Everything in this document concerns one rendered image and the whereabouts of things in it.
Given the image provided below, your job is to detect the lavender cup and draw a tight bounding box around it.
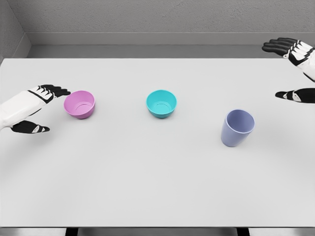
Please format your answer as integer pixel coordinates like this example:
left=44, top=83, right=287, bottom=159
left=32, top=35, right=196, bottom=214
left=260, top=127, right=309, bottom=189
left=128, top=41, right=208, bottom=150
left=220, top=109, right=255, bottom=148

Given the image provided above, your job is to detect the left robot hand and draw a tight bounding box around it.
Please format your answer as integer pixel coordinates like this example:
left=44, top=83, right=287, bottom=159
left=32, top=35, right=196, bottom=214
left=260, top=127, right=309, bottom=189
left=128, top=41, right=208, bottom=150
left=0, top=84, right=71, bottom=135

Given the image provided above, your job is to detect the teal bowl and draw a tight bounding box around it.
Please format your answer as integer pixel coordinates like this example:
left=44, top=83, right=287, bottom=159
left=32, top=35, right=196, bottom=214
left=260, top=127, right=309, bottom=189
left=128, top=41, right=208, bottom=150
left=146, top=89, right=177, bottom=119

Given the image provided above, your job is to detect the pink bowl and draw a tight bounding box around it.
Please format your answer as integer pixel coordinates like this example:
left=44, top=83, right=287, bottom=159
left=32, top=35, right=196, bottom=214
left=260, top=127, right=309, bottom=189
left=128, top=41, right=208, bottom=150
left=63, top=90, right=96, bottom=120

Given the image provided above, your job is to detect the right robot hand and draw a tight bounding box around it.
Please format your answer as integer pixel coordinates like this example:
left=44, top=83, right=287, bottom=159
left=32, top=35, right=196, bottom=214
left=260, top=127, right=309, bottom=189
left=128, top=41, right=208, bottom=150
left=261, top=37, right=315, bottom=105

